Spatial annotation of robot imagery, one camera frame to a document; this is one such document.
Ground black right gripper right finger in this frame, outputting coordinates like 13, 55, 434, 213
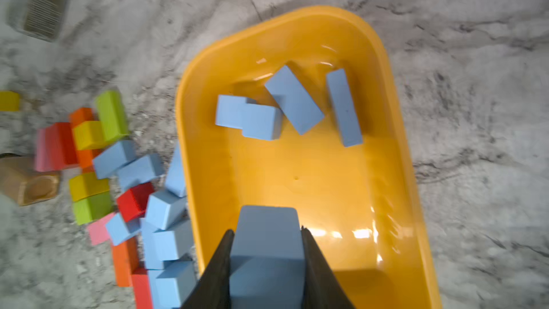
301, 227, 355, 308

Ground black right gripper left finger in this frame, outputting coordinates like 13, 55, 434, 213
182, 230, 234, 308

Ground yellow plastic tray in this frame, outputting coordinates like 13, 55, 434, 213
175, 6, 441, 308

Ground blue block picked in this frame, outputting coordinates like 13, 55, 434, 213
215, 94, 257, 130
242, 104, 283, 141

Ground blue long block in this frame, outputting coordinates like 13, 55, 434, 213
147, 270, 165, 309
265, 65, 325, 135
327, 69, 363, 147

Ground blue long block bottom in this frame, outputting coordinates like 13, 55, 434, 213
147, 270, 165, 309

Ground red block bottom left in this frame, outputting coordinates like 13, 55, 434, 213
132, 268, 153, 309

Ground red block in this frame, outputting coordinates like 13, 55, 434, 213
46, 122, 79, 171
132, 268, 153, 309

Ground orange block lower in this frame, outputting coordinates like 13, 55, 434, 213
111, 237, 140, 287

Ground small red cube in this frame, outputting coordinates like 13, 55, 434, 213
116, 182, 154, 223

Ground pink long block lower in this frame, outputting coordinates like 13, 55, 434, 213
87, 213, 116, 245

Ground pink long block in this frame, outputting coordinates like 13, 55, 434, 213
87, 213, 116, 245
34, 128, 54, 173

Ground green small block middle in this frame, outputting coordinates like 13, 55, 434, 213
73, 191, 114, 225

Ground orange long block upper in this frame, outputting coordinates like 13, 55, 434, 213
70, 107, 103, 172

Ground yellow small block middle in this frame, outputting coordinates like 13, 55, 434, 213
73, 121, 108, 150

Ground green long block upper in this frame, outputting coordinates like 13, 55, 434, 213
96, 90, 130, 144

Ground red block upper left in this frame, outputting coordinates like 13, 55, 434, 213
46, 122, 79, 171

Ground pink long block upper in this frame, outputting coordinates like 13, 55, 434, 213
34, 128, 54, 173

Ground amber spice jar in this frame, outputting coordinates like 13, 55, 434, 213
1, 153, 60, 206

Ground yellow cube block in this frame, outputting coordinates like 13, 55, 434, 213
0, 91, 20, 112

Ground glass spice jar black lid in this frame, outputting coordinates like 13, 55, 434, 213
7, 0, 69, 41

